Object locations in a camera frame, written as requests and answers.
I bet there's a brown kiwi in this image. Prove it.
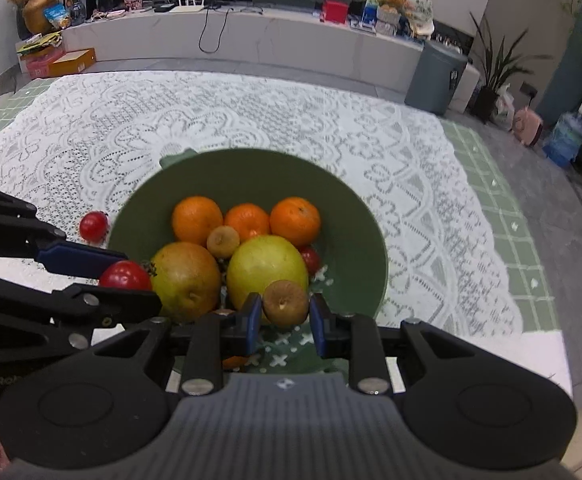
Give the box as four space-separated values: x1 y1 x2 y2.
262 280 309 327
207 226 240 259

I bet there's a red tomato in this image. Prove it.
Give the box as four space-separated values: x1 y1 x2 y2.
298 245 322 276
98 260 152 292
79 211 109 243

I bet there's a white marble media console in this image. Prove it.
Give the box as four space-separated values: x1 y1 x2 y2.
61 0 482 111

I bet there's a gold vase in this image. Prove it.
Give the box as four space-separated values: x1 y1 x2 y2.
22 0 59 36

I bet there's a green colander bowl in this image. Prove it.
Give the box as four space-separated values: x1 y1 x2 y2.
107 147 389 376

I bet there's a blue water bottle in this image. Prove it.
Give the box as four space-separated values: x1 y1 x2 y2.
543 99 582 168

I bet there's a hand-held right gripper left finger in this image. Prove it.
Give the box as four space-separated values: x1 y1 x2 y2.
91 292 262 395

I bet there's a pink pig toy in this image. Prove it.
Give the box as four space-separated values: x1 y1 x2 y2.
513 107 544 147

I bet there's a white lace tablecloth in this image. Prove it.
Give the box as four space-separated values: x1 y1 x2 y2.
0 70 526 396
0 77 562 336

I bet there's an orange flat box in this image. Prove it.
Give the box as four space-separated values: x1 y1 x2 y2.
48 48 96 77

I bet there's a black cable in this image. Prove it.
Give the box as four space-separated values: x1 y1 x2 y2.
199 4 264 53

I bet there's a tall potted plant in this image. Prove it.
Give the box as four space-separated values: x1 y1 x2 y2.
468 10 554 123

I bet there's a grey trash bin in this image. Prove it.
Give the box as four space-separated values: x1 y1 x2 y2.
405 40 468 116

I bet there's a yellow-green pear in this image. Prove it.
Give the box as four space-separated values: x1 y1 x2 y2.
227 235 309 313

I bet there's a brownish green pear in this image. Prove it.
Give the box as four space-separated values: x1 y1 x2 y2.
150 241 222 324

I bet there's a red box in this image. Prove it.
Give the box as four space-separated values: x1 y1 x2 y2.
321 0 349 24

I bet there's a stack of papers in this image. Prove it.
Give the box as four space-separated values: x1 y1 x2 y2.
16 31 64 56

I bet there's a blue snack bag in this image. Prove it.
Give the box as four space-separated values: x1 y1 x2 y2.
43 4 72 30

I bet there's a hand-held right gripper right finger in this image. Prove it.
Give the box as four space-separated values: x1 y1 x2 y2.
310 294 476 395

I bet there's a pink storage box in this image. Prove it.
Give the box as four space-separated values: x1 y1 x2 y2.
21 49 66 78

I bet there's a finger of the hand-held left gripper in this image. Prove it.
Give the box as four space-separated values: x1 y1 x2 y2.
0 180 130 281
0 267 164 356

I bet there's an orange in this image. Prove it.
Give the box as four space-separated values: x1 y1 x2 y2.
269 197 322 248
172 196 224 247
224 203 272 242

